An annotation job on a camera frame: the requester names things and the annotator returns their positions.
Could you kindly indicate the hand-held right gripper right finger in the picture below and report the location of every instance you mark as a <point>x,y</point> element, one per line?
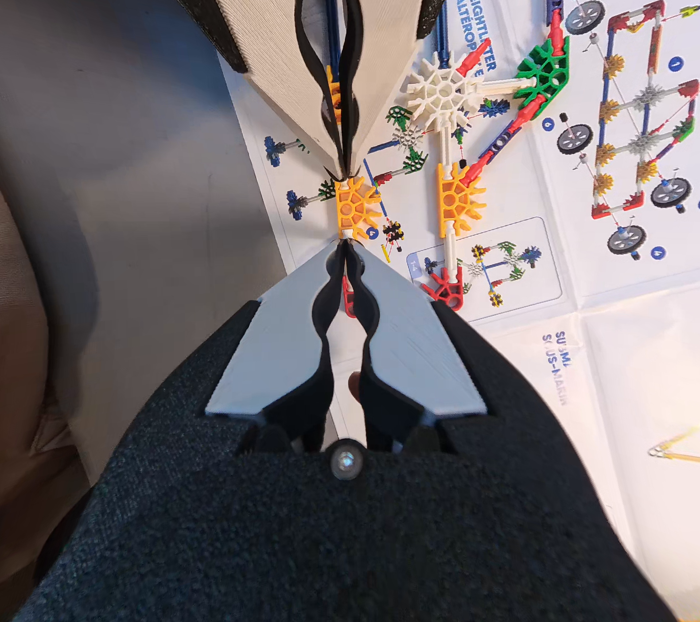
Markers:
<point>432,360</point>

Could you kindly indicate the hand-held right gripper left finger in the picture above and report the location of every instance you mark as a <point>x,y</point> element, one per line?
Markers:
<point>263,360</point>

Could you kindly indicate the colourful rod connector toy model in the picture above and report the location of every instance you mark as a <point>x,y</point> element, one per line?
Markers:
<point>448,86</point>

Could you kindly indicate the toy building instruction sheet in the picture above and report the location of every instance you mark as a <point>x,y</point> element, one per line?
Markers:
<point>613,283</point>

